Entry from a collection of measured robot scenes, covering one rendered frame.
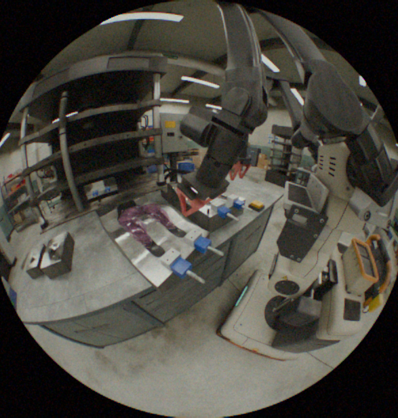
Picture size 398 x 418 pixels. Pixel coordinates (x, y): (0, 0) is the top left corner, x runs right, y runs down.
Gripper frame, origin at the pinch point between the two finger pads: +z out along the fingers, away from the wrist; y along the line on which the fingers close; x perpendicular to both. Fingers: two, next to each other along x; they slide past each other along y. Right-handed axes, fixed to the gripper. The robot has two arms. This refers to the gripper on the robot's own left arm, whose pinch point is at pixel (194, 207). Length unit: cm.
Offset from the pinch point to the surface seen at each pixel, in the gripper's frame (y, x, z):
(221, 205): -19.2, 2.3, 8.5
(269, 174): -441, 11, 71
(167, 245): 6.0, 0.1, 15.9
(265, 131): -753, -149, -55
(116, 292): 28.3, 1.7, 21.3
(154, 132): -37, -76, 9
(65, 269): 45, -18, 29
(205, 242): -1.9, 8.2, 10.2
